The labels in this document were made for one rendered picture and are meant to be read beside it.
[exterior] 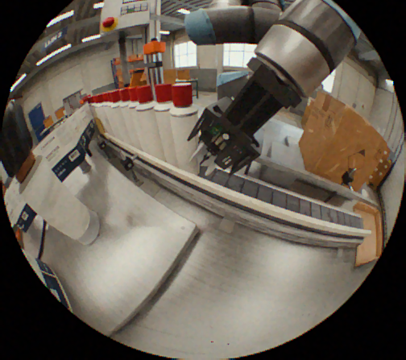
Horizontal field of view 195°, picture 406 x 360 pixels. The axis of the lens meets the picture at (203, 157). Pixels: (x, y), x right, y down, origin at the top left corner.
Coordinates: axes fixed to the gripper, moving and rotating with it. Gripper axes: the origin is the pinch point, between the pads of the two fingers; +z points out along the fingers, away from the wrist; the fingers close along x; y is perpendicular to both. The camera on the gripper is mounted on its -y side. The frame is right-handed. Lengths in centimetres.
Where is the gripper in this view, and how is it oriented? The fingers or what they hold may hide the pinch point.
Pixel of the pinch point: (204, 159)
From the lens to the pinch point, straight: 25.5
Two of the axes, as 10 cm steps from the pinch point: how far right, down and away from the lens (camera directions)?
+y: -4.7, 5.8, -6.7
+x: 7.7, 6.4, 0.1
